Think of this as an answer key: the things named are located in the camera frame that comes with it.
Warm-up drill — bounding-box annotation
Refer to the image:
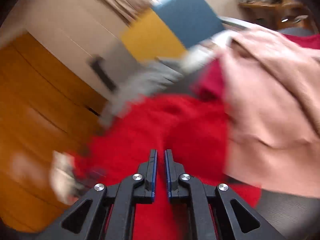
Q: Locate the grey garment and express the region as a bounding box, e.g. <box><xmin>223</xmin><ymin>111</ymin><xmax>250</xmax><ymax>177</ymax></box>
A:
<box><xmin>100</xmin><ymin>60</ymin><xmax>185</xmax><ymax>128</ymax></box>

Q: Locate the grey yellow blue armchair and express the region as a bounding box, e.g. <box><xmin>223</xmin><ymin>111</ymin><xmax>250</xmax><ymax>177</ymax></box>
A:
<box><xmin>87</xmin><ymin>0</ymin><xmax>253</xmax><ymax>95</ymax></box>

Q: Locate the red fuzzy sweater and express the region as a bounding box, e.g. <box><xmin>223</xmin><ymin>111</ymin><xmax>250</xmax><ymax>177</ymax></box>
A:
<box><xmin>72</xmin><ymin>94</ymin><xmax>262</xmax><ymax>240</ymax></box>

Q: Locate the wooden desk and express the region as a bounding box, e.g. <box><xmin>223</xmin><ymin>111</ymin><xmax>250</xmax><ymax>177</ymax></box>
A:
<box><xmin>239</xmin><ymin>1</ymin><xmax>310</xmax><ymax>30</ymax></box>

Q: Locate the orange wooden wardrobe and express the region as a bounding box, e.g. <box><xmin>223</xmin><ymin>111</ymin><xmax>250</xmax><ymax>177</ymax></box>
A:
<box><xmin>0</xmin><ymin>32</ymin><xmax>108</xmax><ymax>233</ymax></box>

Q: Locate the pink garment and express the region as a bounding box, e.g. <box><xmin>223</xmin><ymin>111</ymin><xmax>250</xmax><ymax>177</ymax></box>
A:
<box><xmin>215</xmin><ymin>27</ymin><xmax>320</xmax><ymax>198</ymax></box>

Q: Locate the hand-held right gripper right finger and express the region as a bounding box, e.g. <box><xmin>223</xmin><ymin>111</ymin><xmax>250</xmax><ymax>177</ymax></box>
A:
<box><xmin>165</xmin><ymin>149</ymin><xmax>285</xmax><ymax>240</ymax></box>

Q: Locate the dark red cloth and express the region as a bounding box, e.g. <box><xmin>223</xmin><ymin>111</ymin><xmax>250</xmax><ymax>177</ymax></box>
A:
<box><xmin>192</xmin><ymin>34</ymin><xmax>320</xmax><ymax>100</ymax></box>

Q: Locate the white printed cushion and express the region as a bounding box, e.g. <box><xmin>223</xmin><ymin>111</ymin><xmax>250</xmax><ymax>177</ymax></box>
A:
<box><xmin>182</xmin><ymin>29</ymin><xmax>233</xmax><ymax>73</ymax></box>

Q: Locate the red white striped knit sweater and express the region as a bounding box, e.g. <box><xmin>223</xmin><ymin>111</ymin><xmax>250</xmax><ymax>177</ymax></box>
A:
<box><xmin>50</xmin><ymin>151</ymin><xmax>77</xmax><ymax>204</ymax></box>

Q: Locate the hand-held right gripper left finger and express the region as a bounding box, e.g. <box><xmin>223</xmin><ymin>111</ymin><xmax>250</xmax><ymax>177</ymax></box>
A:
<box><xmin>37</xmin><ymin>149</ymin><xmax>158</xmax><ymax>240</ymax></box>

